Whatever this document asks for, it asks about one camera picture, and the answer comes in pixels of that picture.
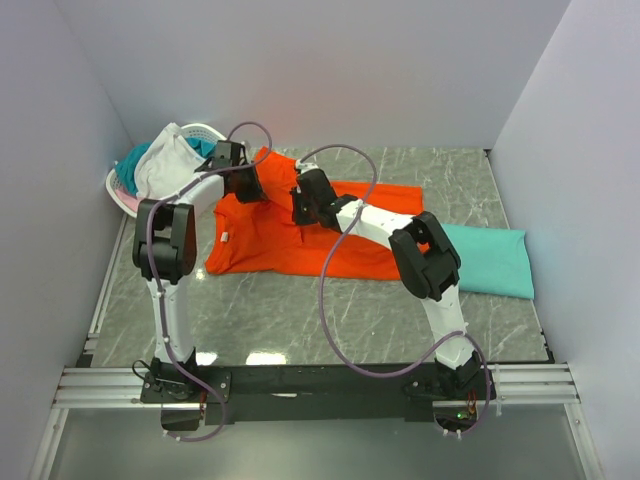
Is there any folded teal t shirt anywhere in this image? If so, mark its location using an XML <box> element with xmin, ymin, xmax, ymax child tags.
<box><xmin>443</xmin><ymin>224</ymin><xmax>535</xmax><ymax>300</ymax></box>

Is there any white plastic laundry basket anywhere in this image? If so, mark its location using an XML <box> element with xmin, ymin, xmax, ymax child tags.
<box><xmin>105</xmin><ymin>123</ymin><xmax>226</xmax><ymax>218</ymax></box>

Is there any pink t shirt in basket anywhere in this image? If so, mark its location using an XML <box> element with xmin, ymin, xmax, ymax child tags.
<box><xmin>114</xmin><ymin>188</ymin><xmax>140</xmax><ymax>217</ymax></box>

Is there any white t shirt in basket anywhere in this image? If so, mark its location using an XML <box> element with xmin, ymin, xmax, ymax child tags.
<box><xmin>134</xmin><ymin>123</ymin><xmax>217</xmax><ymax>200</ymax></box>

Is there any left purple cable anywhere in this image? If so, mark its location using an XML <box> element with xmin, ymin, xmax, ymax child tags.
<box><xmin>147</xmin><ymin>120</ymin><xmax>274</xmax><ymax>444</ymax></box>

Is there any orange t shirt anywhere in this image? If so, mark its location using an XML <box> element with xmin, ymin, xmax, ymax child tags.
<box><xmin>205</xmin><ymin>152</ymin><xmax>400</xmax><ymax>281</ymax></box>

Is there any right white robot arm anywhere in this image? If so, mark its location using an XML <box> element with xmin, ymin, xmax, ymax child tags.
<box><xmin>292</xmin><ymin>159</ymin><xmax>491</xmax><ymax>400</ymax></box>

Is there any aluminium frame rail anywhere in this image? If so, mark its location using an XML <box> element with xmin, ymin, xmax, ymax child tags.
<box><xmin>54</xmin><ymin>219</ymin><xmax>579</xmax><ymax>409</ymax></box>

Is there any teal t shirt in basket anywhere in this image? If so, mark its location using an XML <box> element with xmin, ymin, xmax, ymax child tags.
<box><xmin>114</xmin><ymin>137</ymin><xmax>217</xmax><ymax>196</ymax></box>

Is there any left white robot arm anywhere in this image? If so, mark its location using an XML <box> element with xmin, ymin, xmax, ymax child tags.
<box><xmin>132</xmin><ymin>140</ymin><xmax>265</xmax><ymax>403</ymax></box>

